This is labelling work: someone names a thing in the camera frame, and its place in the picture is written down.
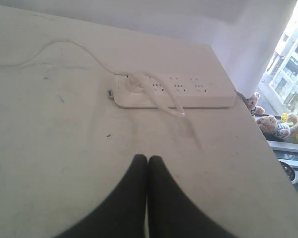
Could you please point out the dark round container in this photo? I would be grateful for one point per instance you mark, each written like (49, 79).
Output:
(289, 171)

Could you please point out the white round plug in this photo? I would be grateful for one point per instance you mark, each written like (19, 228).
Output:
(133, 83)

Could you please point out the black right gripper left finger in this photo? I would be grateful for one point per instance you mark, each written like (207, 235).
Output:
(122, 212)

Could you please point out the white power strip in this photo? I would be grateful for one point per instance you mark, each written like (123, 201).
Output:
(191, 92)

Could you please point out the upper brown teddy bear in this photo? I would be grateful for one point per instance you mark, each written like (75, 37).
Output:
(252, 105)

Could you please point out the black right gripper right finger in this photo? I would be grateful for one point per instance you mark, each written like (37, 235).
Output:
(171, 214)

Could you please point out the lower striped teddy bear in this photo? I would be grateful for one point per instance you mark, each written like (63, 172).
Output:
(270, 126)

